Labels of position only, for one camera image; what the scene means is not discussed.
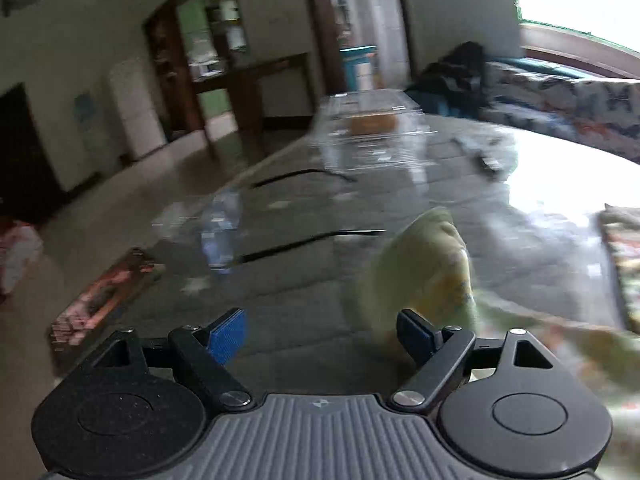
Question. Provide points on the blue white small cabinet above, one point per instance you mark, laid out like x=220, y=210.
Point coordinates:
x=359, y=65

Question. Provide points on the blue sofa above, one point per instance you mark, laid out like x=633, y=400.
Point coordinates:
x=540, y=67

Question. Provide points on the butterfly pillow left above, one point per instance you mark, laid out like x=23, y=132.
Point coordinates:
x=598, y=112

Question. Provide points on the dark wooden cabinet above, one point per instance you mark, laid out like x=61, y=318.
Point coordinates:
x=182, y=83

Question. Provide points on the black clothes pile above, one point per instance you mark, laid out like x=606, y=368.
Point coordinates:
x=453, y=86

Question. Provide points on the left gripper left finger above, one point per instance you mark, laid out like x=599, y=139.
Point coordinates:
x=200, y=355

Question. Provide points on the patterned green child shirt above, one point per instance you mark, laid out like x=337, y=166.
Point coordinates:
x=427, y=268

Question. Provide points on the white refrigerator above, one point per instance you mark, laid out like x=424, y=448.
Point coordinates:
x=136, y=109

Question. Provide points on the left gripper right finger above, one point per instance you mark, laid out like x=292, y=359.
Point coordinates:
x=440, y=357

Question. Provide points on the colourful box on floor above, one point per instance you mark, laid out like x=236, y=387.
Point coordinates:
x=81, y=323

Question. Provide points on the clear plastic storage box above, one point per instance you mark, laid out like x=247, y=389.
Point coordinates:
x=372, y=129

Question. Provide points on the clear plastic bottle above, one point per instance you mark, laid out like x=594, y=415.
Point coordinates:
x=207, y=222

